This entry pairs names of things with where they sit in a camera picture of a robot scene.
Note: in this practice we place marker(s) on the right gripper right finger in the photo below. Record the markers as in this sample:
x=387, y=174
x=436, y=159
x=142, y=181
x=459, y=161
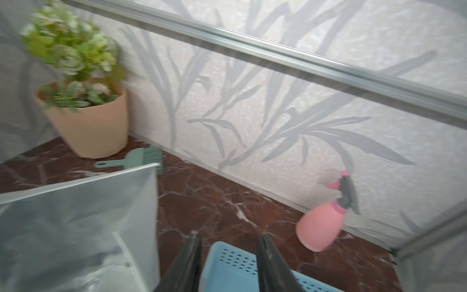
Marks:
x=274, y=275

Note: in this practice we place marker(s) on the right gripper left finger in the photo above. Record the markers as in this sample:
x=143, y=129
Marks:
x=184, y=273

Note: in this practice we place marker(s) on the white insulated delivery bag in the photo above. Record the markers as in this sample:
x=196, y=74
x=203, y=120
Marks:
x=96, y=234

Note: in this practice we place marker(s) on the blue plastic basket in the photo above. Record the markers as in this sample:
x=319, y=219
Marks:
x=230, y=269

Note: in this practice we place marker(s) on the pink spray bottle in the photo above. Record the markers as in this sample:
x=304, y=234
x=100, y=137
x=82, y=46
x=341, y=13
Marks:
x=320, y=227

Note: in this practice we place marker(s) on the green hand brush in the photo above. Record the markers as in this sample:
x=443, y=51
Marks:
x=135, y=158

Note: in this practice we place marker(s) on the peach flower pot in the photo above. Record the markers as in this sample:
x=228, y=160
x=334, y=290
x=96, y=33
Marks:
x=91, y=117

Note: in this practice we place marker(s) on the green white artificial plant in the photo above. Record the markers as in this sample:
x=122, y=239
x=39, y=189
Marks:
x=87, y=57

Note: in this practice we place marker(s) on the aluminium frame crossbar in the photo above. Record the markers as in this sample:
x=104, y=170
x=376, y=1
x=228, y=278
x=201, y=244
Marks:
x=438, y=105

